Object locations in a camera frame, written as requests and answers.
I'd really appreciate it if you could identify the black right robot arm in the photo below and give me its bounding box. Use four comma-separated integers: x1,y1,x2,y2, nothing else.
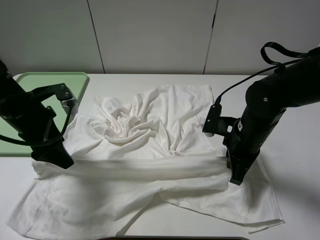
223,42,320,186

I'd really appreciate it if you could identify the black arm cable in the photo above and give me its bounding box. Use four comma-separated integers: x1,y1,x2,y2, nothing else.
0,103,76,147
215,41,316,107

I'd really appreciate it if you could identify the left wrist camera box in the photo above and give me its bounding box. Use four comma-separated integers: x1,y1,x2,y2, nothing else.
55,83,77,109

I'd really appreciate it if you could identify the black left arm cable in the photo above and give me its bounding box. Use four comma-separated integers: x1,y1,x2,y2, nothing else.
0,103,76,147

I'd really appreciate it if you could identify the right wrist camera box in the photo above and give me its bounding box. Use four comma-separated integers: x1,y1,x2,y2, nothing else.
202,104,237,137

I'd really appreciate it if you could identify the light green plastic tray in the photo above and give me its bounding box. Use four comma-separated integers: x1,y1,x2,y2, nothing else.
0,72,89,157

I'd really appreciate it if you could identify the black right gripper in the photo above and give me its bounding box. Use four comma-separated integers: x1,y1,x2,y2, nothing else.
222,117,277,186

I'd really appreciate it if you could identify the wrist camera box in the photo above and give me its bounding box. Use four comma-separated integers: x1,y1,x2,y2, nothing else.
55,83,77,109
202,104,237,137

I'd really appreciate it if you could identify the white short sleeve shirt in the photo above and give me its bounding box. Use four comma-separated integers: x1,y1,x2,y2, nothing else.
7,85,284,240

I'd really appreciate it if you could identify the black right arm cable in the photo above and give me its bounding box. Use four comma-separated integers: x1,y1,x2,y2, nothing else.
215,41,316,107

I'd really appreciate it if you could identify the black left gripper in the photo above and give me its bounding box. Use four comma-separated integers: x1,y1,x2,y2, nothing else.
17,104,74,169

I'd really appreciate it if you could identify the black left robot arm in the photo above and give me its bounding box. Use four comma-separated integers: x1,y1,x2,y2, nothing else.
0,63,77,169

